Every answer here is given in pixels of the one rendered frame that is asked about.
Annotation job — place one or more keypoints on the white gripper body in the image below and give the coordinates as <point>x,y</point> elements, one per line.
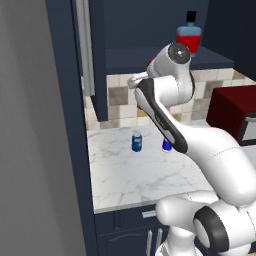
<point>137,80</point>

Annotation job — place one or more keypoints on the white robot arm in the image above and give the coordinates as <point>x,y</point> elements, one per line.
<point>213,156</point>

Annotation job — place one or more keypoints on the dark blue cabinet door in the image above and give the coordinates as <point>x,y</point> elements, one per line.
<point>233,30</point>
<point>99,56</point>

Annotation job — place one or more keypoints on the blue drink can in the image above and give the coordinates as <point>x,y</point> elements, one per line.
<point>165,146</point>
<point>137,142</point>

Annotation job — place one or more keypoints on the red-label bottle with black cap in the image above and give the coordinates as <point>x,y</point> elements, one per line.
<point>188,37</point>

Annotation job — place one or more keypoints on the dark blue tall side panel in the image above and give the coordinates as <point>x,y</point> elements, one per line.
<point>71,126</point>

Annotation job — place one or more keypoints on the dark red microwave oven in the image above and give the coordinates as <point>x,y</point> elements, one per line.
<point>230,106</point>

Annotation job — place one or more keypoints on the dark blue drawer front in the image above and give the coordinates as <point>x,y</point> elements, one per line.
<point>126,218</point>

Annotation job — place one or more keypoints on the dark blue cupboard door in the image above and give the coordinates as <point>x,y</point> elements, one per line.
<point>123,243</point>

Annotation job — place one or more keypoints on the dark blue wall cabinet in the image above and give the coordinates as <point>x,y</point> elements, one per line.
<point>133,30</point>

